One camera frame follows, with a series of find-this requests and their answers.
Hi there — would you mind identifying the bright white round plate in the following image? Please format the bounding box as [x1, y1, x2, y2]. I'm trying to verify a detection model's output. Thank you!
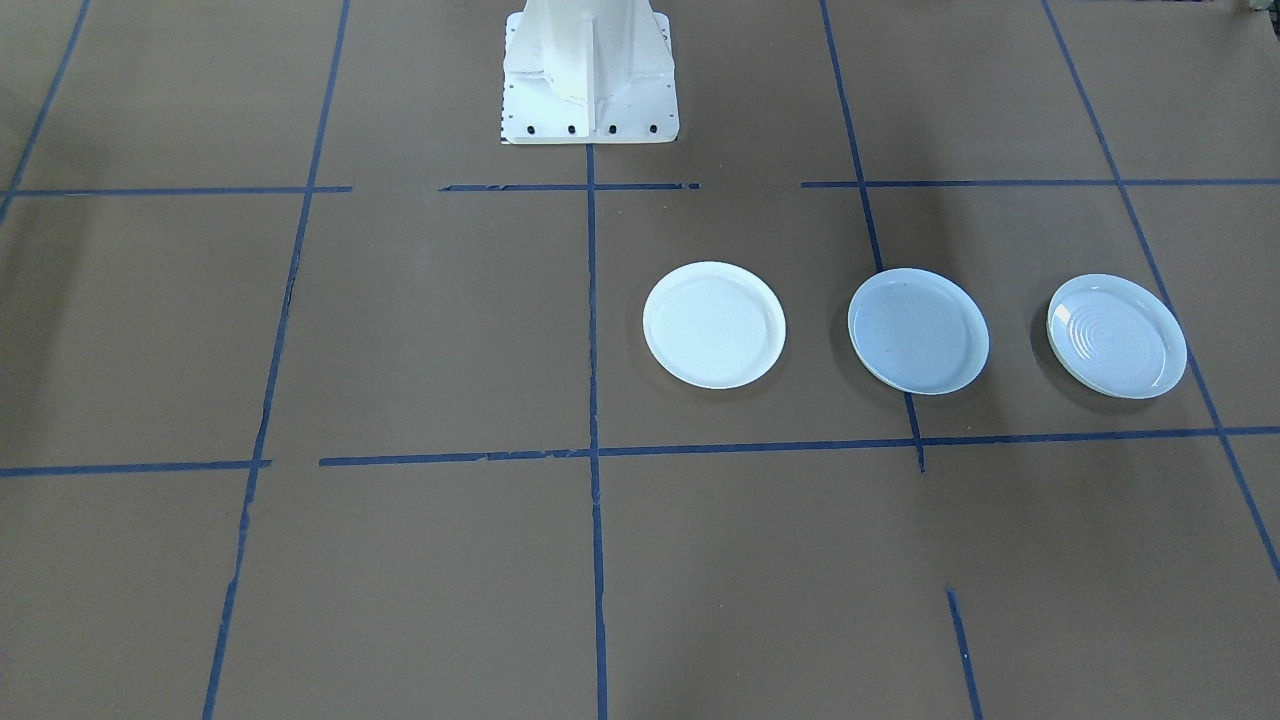
[642, 261, 787, 390]

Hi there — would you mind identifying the pale ringed round plate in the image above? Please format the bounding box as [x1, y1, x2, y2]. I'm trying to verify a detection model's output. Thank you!
[1046, 273, 1189, 401]

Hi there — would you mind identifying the blue-grey round plate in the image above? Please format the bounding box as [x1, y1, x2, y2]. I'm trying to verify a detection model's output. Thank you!
[847, 267, 991, 396]

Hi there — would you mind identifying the white pedestal column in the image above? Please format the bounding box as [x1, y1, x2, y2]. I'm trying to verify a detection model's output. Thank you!
[499, 0, 681, 146]

